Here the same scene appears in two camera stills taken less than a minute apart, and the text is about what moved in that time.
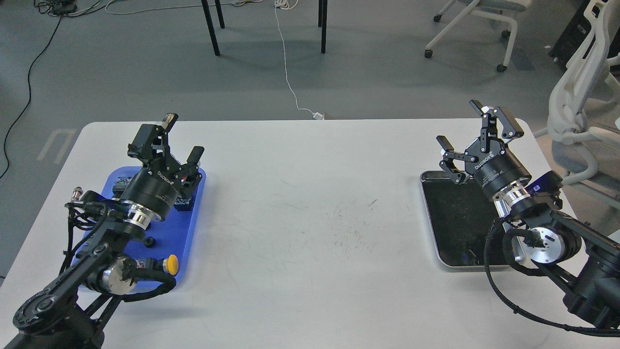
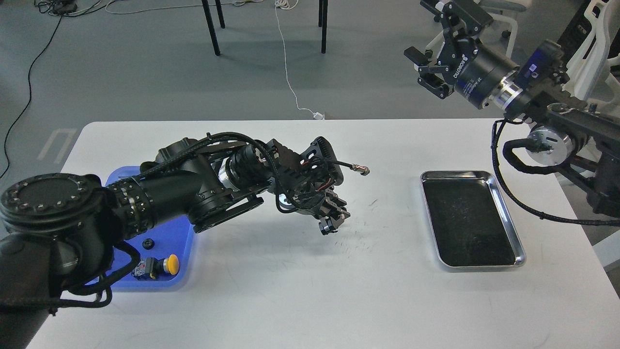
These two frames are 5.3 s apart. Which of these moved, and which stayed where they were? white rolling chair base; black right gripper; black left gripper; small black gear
Moved: black right gripper; black left gripper
Stayed: white rolling chair base; small black gear
